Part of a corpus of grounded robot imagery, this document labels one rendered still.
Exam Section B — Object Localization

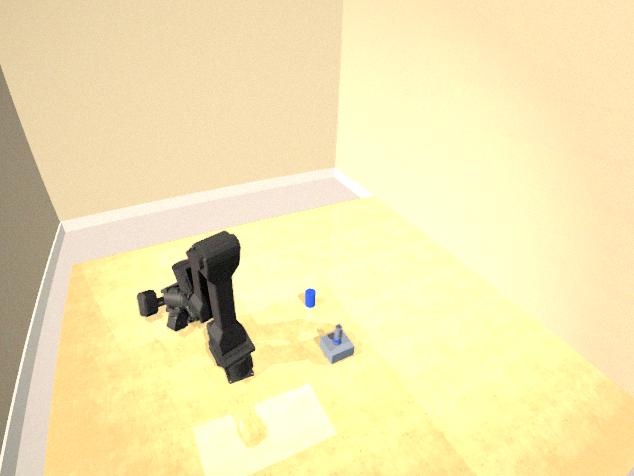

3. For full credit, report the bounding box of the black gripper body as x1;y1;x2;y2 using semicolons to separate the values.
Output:
137;285;185;317

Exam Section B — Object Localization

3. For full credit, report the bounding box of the blue cylinder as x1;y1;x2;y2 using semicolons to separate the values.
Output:
305;289;316;308

